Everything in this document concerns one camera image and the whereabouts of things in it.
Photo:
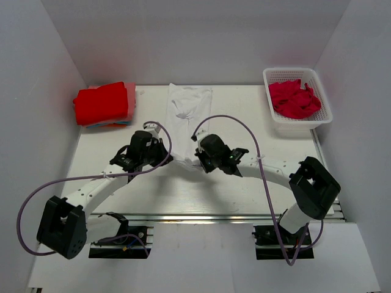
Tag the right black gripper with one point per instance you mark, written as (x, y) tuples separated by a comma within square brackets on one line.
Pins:
[(207, 167)]

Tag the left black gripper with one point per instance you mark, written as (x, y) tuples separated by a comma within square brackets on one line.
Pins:
[(159, 144)]

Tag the white t shirt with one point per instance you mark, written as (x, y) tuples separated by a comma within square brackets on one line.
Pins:
[(187, 106)]

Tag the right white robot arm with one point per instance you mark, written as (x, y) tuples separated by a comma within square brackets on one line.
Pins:
[(313, 187)]

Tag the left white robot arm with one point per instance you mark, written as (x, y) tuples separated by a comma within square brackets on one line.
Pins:
[(67, 223)]

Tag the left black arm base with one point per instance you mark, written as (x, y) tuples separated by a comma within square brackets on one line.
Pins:
[(131, 236)]

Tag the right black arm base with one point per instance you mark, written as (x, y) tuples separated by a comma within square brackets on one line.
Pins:
[(266, 235)]

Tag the folded blue t shirt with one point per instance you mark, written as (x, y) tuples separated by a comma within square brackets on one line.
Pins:
[(116, 124)]

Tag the folded red t shirt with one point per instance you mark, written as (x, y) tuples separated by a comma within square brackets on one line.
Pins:
[(82, 106)]

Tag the white plastic basket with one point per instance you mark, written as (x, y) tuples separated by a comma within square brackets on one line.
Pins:
[(306, 75)]

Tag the crumpled magenta t shirt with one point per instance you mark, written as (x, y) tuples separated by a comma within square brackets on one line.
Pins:
[(290, 100)]

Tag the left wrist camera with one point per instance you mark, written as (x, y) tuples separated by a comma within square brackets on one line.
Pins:
[(153, 129)]

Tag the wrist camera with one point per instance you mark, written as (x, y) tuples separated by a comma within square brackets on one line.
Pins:
[(199, 135), (153, 129)]

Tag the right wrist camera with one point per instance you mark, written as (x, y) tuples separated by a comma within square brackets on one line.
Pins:
[(199, 135)]

